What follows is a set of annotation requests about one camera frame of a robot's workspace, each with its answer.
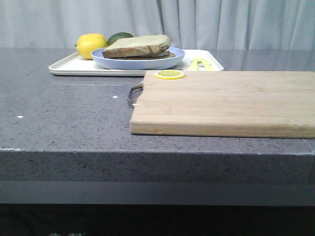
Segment bread slice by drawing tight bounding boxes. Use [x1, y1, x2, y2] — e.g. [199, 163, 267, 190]
[112, 51, 176, 60]
[102, 34, 170, 58]

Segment light blue round plate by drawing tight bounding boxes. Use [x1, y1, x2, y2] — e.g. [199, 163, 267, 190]
[91, 47, 185, 70]

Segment white rectangular tray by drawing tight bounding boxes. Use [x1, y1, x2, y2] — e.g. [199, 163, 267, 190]
[49, 50, 224, 77]

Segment lemon slice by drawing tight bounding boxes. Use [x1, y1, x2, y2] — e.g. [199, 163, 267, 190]
[154, 69, 185, 80]

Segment yellow plastic fork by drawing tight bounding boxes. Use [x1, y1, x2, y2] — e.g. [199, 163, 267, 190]
[187, 57, 200, 71]

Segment yellow plastic knife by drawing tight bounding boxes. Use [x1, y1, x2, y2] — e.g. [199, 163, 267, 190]
[198, 58, 214, 71]

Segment green lime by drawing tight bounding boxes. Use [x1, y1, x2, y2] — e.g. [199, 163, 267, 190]
[107, 32, 133, 46]

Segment yellow lemon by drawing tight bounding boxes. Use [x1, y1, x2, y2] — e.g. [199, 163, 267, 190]
[75, 33, 107, 59]

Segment wooden cutting board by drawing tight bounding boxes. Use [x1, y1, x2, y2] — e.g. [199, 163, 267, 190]
[130, 71, 315, 138]

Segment white curtain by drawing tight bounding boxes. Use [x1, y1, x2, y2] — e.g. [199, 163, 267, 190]
[0, 0, 315, 50]

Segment metal cutting board handle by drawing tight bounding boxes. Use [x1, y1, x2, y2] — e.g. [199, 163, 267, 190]
[127, 81, 143, 108]

